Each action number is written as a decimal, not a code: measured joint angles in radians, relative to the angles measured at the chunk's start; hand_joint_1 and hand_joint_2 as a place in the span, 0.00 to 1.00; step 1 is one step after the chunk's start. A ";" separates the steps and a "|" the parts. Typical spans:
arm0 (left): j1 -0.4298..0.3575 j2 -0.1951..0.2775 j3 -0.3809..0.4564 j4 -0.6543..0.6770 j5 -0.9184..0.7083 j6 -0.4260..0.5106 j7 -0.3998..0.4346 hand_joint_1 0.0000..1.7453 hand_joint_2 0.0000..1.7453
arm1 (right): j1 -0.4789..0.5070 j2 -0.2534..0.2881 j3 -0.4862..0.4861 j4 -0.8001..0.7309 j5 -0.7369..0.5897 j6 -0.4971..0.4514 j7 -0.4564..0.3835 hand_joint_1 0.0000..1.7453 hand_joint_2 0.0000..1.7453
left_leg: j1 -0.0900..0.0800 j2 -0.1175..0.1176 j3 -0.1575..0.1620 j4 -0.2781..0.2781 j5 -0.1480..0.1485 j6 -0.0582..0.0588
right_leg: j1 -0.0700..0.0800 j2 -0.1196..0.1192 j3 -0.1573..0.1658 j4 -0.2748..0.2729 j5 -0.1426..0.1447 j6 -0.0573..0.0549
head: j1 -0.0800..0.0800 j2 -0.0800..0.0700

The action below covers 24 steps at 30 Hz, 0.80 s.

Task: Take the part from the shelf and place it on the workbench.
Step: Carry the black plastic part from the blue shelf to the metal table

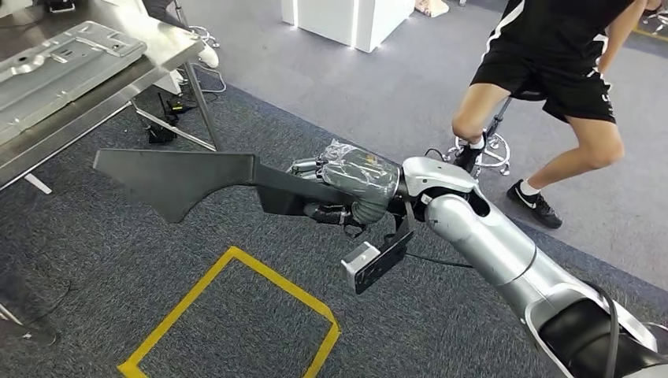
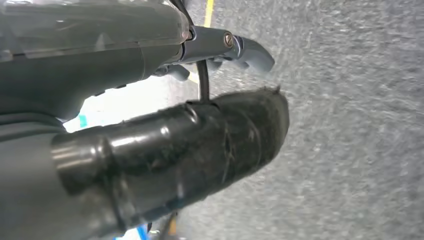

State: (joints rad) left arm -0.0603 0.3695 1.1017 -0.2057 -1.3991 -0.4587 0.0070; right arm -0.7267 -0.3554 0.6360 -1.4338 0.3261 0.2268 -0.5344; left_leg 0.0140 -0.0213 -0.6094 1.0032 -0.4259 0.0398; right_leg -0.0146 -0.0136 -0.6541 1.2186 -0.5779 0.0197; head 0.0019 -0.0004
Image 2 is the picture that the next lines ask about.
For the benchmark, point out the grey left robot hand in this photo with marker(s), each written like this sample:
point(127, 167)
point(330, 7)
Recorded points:
point(82, 33)

